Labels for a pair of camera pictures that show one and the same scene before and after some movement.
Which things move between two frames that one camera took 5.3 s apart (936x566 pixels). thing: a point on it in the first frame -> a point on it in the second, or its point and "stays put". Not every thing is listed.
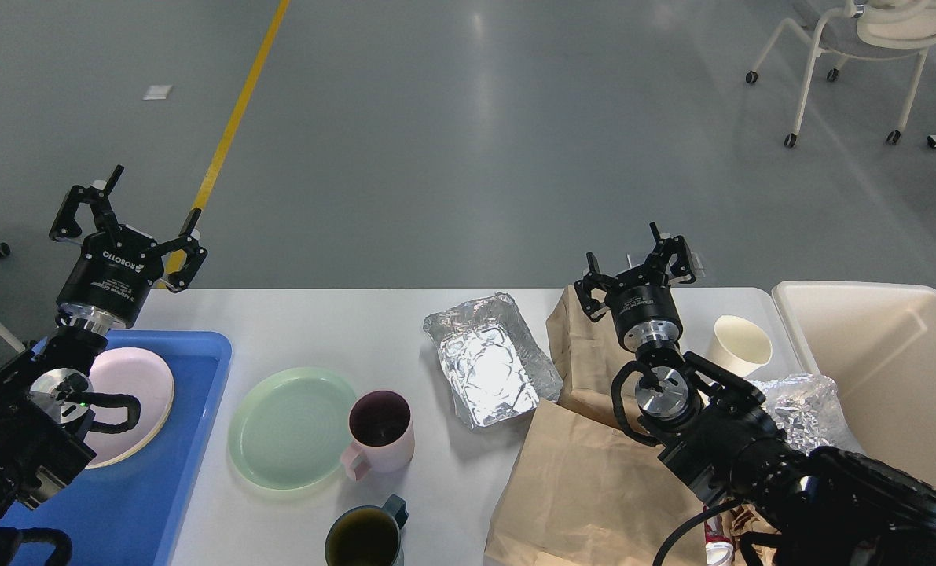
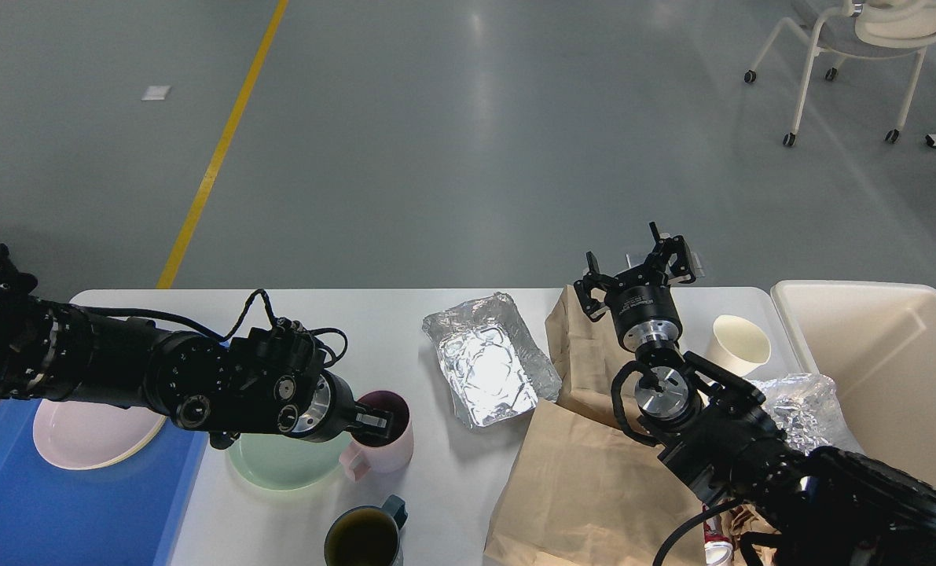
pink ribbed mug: x=380 y=424 stays put
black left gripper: x=111 y=277 -> x=323 y=413
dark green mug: x=368 y=535 stays put
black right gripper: x=641 y=305 stays put
